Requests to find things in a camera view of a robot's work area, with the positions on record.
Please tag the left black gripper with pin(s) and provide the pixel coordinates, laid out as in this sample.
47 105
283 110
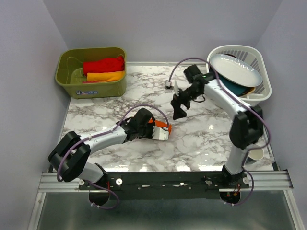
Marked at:
150 136

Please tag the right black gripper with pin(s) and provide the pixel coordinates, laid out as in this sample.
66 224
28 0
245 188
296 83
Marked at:
176 102

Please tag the orange t shirt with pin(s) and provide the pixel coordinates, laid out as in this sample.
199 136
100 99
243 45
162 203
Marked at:
162 125

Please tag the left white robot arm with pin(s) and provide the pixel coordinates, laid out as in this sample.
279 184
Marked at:
70 156

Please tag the yellow rolled t shirt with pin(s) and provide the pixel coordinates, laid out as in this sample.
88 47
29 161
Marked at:
105 77

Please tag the teal bowl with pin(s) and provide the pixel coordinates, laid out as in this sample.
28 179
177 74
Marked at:
236 89

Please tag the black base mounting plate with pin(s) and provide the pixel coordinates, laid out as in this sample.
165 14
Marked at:
165 185

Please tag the red rolled t shirt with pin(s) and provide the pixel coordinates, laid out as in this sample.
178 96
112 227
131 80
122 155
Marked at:
110 64

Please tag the white oval plate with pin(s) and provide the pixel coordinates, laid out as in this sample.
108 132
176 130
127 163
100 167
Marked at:
235 70

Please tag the brown wooden dish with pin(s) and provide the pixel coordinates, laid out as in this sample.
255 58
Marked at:
248 91

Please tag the grey white mug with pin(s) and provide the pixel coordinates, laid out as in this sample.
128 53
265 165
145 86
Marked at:
255 154

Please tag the olive green plastic bin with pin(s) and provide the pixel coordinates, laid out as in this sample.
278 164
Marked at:
70 75

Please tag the white plastic basket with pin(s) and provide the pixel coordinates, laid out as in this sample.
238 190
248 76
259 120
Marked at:
254 58

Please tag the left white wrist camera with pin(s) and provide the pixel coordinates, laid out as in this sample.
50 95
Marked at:
160 133

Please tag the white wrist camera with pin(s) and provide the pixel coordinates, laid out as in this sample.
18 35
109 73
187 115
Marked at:
175 88
160 133

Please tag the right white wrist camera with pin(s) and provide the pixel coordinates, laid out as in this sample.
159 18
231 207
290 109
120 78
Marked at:
175 88

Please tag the aluminium rail frame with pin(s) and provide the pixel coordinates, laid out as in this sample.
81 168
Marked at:
259 180

